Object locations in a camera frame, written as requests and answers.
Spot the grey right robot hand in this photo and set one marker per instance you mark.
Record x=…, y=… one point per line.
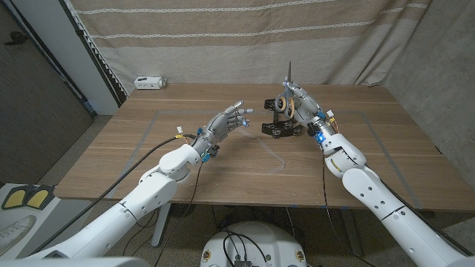
x=310, y=109

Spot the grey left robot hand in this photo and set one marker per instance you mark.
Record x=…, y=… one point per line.
x=220, y=128

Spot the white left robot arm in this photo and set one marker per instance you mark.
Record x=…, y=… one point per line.
x=148, y=193

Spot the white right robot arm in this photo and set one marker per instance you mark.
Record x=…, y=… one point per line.
x=371, y=193

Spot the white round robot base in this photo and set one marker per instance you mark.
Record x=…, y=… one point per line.
x=256, y=241

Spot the clear tape strip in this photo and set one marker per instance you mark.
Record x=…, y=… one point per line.
x=267, y=150

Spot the black half-moon tambourine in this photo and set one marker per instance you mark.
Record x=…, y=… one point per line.
x=282, y=130

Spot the beige striped curtain backdrop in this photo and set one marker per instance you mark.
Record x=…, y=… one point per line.
x=241, y=55

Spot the white power box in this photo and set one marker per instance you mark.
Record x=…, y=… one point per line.
x=146, y=82

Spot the grey floor mat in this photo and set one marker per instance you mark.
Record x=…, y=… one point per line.
x=63, y=219

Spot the dark wooden door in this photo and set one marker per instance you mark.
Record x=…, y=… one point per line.
x=37, y=111

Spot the yellow black foot pedal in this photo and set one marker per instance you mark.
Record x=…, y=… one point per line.
x=15, y=198
x=39, y=197

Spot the white floor board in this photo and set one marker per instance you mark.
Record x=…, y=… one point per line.
x=7, y=215

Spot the white shoe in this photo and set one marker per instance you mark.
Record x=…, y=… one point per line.
x=13, y=230

